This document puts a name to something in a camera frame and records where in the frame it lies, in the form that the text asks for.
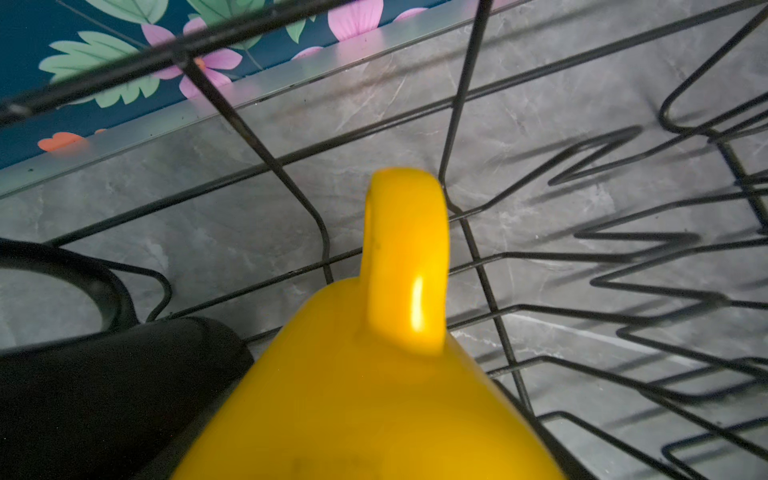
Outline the black wire dish rack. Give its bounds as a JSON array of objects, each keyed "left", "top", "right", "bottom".
[{"left": 1, "top": 1, "right": 767, "bottom": 479}]

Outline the black mug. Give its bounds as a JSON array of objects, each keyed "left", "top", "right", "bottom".
[{"left": 1, "top": 239, "right": 254, "bottom": 479}]

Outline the yellow mug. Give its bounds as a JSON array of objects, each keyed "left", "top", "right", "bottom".
[{"left": 174, "top": 168, "right": 563, "bottom": 479}]

